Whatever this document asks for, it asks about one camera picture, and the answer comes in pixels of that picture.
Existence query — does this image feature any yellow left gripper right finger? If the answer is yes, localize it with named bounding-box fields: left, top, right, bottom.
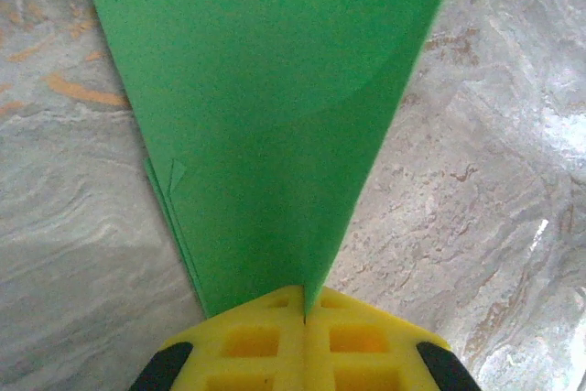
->
left=304, top=288, right=482, bottom=391

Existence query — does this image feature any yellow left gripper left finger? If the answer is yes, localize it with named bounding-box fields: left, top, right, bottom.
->
left=130, top=285, right=307, bottom=391

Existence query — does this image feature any green paper sheet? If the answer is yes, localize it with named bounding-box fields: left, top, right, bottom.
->
left=75, top=0, right=464, bottom=320

